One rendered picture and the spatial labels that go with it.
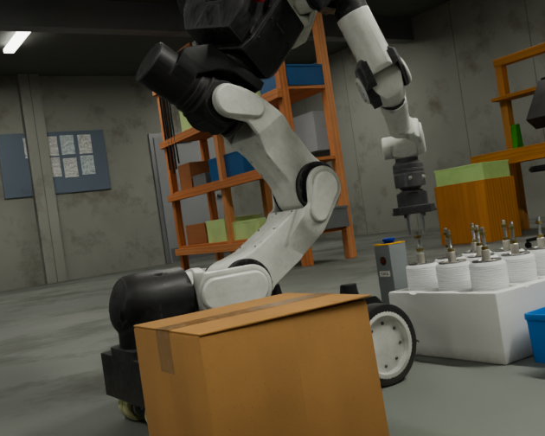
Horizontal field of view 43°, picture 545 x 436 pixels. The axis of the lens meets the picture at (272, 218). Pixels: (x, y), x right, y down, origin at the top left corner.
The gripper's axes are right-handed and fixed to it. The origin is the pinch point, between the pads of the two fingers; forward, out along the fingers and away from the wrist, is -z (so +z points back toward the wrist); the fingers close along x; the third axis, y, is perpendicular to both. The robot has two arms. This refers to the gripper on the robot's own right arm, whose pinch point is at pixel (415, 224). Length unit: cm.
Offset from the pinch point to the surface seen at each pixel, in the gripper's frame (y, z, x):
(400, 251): -14.1, -8.1, 4.7
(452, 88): -805, 160, -134
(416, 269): 4.2, -12.6, 1.9
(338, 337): 101, -12, 21
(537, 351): 29, -34, -22
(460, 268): 13.5, -13.1, -9.1
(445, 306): 15.9, -22.4, -3.6
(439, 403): 55, -37, 4
